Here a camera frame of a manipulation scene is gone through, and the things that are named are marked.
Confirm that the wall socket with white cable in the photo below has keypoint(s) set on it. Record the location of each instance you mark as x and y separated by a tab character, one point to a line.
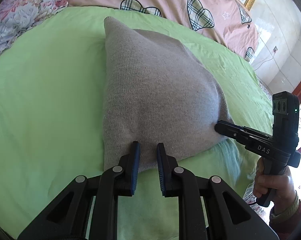
265	55

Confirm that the pink heart-patterned duvet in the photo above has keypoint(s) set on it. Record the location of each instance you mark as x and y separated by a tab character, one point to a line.
227	22

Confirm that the pink purple floral pillow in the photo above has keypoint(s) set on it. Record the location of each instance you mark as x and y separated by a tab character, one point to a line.
19	16

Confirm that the person's right hand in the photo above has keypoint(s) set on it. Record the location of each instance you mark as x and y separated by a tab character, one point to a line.
283	184

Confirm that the beige knit sweater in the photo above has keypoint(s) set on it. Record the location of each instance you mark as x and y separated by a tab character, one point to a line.
157	91

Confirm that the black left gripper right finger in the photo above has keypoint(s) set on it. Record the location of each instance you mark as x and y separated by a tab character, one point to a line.
208	208

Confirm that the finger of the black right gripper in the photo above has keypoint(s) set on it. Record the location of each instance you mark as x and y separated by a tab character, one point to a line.
239	138
233	131

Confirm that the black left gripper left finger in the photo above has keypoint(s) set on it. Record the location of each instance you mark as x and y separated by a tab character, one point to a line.
87	208

